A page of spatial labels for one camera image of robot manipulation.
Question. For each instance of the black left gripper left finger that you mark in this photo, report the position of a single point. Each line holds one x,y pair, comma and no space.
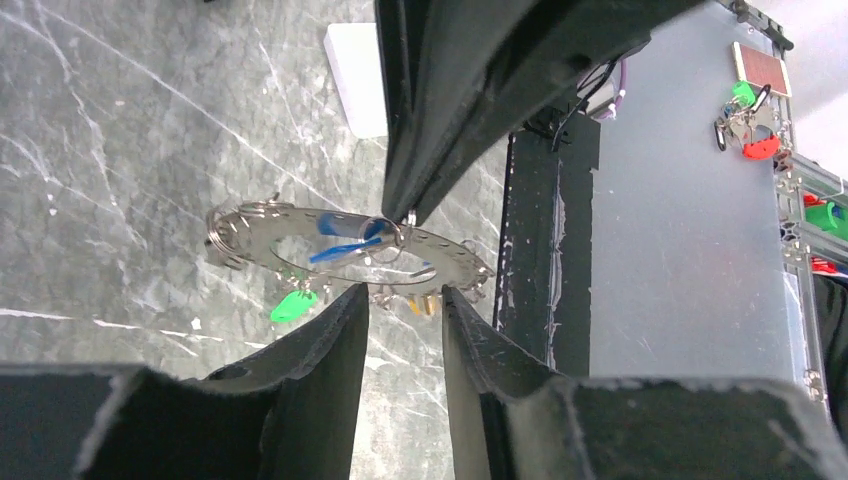
287,411

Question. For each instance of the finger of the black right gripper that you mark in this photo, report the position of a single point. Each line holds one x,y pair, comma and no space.
487,66
401,26

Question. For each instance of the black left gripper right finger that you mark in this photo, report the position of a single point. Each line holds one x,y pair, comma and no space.
512,417

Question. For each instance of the green key tag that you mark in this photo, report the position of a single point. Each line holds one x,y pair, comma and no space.
292,306

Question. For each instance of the yellow key tag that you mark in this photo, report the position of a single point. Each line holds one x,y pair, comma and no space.
425,305

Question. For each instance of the blue key tag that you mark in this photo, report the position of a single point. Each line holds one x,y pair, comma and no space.
359,235

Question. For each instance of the spare key bunch red tag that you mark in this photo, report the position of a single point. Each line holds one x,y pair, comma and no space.
749,121

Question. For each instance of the small brown circuit board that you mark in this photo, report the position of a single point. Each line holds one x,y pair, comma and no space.
759,69

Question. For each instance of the green plastic block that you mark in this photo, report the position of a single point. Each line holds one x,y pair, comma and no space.
828,216

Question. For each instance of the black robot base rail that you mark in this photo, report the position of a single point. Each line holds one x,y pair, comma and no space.
544,268

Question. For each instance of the aluminium frame rail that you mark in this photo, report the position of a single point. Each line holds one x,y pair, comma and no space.
803,243

